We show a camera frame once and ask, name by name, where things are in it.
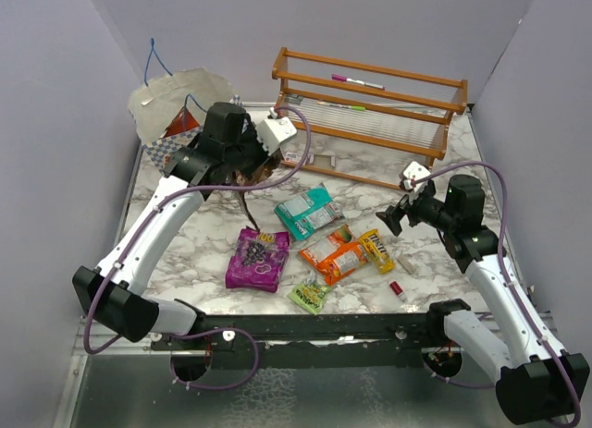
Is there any yellow M&M's candy bag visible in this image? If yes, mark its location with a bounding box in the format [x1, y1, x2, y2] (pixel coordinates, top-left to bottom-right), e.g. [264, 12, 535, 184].
[358, 229, 396, 275]

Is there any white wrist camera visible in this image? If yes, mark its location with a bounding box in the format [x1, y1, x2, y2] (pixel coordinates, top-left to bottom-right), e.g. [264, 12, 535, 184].
[399, 161, 431, 192]
[255, 108, 297, 155]

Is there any small red white card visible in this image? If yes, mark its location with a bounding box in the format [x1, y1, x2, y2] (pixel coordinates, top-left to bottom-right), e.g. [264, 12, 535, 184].
[282, 152, 311, 167]

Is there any small beige wrapper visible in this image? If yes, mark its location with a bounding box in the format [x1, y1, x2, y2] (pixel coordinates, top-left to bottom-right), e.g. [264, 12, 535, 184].
[397, 254, 416, 275]

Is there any red lip balm tube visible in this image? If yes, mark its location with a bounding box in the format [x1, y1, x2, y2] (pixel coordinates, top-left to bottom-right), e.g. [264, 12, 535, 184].
[389, 281, 408, 302]

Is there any purple raisin snack bag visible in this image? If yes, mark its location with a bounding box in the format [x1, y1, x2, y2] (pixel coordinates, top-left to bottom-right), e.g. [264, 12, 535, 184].
[225, 227, 290, 293]

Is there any red chip bag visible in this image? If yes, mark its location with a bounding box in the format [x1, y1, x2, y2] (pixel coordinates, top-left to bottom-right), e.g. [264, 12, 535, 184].
[164, 107, 200, 138]

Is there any brown sea salt snack bag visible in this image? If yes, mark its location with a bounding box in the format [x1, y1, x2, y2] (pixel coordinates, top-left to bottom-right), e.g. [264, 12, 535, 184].
[231, 150, 283, 232]

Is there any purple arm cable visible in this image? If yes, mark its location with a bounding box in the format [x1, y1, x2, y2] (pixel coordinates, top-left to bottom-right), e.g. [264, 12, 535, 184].
[82, 105, 313, 392]
[409, 160, 583, 427]

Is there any checkered paper bag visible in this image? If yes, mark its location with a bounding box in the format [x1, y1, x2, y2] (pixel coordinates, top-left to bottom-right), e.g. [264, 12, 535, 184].
[128, 46, 242, 172]

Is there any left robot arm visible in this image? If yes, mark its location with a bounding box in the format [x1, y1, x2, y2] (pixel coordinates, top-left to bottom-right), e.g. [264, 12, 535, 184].
[72, 102, 295, 349]

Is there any green marker pen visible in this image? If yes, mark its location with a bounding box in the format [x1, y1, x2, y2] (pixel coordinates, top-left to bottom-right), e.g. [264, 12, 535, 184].
[317, 100, 366, 112]

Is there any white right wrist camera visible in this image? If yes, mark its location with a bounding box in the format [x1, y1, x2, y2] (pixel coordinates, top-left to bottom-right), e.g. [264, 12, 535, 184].
[399, 161, 431, 192]

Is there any light green candy packet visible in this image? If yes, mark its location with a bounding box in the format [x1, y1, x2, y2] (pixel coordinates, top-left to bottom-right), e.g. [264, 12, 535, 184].
[288, 271, 332, 315]

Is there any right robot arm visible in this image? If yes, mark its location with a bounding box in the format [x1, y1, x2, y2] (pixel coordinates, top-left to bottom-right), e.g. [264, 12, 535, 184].
[377, 171, 590, 426]

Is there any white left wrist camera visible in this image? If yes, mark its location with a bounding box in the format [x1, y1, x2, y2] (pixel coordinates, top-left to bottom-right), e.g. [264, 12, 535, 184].
[255, 108, 297, 155]

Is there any pink marker pen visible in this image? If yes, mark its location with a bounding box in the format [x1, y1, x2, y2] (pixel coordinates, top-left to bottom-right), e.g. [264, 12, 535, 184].
[331, 74, 386, 91]

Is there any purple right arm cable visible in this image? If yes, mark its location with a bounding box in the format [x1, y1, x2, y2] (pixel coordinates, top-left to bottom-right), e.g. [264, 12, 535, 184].
[409, 160, 583, 427]

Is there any teal snack bag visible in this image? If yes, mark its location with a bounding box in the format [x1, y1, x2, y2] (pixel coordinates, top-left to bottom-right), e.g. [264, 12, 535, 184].
[274, 183, 344, 241]

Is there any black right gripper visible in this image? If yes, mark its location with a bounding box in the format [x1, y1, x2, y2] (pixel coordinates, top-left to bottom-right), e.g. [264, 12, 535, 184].
[377, 183, 458, 235]

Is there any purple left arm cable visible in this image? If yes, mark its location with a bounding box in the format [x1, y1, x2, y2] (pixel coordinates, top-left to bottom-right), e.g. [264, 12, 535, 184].
[82, 105, 313, 392]

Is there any orange snack bag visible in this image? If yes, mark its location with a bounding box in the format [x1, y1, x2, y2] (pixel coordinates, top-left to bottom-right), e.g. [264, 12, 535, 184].
[299, 225, 368, 286]

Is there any wooden shelf rack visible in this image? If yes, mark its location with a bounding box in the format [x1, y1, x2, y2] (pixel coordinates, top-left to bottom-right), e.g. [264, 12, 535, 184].
[272, 47, 469, 189]

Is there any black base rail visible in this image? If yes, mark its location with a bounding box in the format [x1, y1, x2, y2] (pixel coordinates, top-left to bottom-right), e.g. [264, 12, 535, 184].
[151, 313, 460, 370]

